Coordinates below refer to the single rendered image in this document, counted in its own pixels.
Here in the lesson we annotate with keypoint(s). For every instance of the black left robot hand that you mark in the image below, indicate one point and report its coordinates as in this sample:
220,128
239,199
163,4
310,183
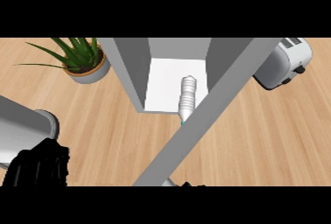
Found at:
39,166

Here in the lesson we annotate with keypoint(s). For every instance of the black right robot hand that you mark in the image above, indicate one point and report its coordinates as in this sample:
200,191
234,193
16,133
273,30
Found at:
193,184

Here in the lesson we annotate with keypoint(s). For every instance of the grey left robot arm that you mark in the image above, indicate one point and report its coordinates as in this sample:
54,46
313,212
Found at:
22,125

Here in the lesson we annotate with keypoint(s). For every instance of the clear ribbed water bottle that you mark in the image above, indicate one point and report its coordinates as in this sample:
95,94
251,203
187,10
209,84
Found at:
189,96

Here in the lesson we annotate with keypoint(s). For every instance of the grey open cabinet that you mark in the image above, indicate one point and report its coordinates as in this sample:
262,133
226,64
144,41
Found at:
172,75

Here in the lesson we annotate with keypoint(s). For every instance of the green potted plant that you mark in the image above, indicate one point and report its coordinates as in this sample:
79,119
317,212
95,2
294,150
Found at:
81,59

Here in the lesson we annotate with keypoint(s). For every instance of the white toaster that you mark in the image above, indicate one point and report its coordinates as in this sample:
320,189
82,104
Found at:
285,64

